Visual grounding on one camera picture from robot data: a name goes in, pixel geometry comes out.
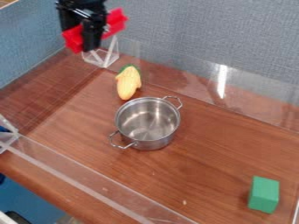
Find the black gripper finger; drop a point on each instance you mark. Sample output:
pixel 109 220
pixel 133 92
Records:
pixel 70 18
pixel 93 31

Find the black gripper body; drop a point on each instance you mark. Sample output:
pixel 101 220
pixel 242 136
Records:
pixel 86 7

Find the red plastic block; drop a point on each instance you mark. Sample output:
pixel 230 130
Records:
pixel 117 24

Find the stainless steel pot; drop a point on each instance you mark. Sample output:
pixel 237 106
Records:
pixel 147 122

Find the yellow toy corn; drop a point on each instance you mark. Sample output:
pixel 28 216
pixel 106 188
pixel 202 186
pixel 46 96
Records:
pixel 129 82

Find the clear acrylic back barrier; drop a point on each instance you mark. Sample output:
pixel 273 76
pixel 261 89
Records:
pixel 247 93

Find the clear acrylic barrier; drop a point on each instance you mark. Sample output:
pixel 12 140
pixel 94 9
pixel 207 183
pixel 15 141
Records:
pixel 118 196
pixel 247 93

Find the clear acrylic front barrier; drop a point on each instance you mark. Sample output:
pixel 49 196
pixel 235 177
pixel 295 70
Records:
pixel 118 196

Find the green foam block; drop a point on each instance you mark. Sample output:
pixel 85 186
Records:
pixel 263 196

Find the clear acrylic corner bracket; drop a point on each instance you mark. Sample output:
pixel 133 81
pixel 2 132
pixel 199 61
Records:
pixel 103 57

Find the clear acrylic left bracket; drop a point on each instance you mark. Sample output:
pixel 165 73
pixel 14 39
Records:
pixel 8 134

